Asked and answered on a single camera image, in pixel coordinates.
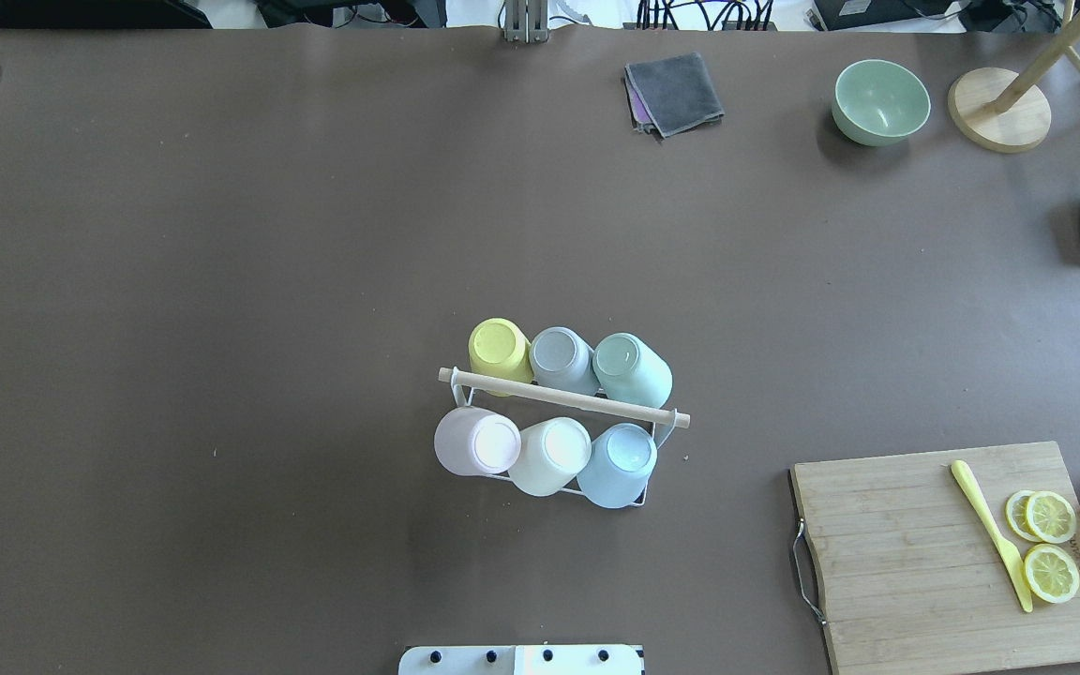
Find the mint green cup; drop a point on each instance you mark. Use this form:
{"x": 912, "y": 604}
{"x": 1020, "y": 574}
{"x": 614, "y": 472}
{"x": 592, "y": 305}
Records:
{"x": 629, "y": 371}

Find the pink cup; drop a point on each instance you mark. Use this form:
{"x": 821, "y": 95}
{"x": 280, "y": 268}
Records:
{"x": 470, "y": 441}

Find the grey cup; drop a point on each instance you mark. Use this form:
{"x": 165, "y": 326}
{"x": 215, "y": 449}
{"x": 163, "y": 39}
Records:
{"x": 562, "y": 360}

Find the yellow cup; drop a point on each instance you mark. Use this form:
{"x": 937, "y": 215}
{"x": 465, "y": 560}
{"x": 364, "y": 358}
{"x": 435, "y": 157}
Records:
{"x": 498, "y": 348}

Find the white cup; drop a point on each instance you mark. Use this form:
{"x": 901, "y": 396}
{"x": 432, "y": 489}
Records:
{"x": 552, "y": 453}

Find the light blue cup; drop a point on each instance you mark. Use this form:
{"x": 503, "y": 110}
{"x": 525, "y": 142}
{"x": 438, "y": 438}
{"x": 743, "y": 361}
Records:
{"x": 622, "y": 461}

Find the purple cloth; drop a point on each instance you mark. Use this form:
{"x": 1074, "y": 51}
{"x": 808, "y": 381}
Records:
{"x": 641, "y": 119}

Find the grey cloth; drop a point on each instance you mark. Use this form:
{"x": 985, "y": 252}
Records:
{"x": 678, "y": 92}

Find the green bowl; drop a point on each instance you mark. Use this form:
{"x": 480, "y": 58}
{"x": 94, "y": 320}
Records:
{"x": 878, "y": 103}

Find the wooden cutting board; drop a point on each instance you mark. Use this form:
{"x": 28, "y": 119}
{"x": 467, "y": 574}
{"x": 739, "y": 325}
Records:
{"x": 909, "y": 582}

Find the lower right lemon slice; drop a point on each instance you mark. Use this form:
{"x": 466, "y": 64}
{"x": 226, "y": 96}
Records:
{"x": 1015, "y": 513}

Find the wooden mug tree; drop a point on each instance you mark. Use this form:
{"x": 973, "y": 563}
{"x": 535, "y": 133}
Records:
{"x": 1004, "y": 111}

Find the yellow plastic knife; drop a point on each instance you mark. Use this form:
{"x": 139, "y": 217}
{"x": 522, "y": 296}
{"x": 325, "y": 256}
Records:
{"x": 1007, "y": 551}

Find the lower left lemon slice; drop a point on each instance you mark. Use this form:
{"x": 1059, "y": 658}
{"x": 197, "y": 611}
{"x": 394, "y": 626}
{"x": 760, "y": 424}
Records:
{"x": 1050, "y": 517}

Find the white wire cup holder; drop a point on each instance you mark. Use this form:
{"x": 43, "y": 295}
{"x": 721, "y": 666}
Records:
{"x": 658, "y": 422}

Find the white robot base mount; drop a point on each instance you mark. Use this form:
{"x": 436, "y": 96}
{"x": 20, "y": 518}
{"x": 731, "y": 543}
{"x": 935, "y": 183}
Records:
{"x": 591, "y": 658}

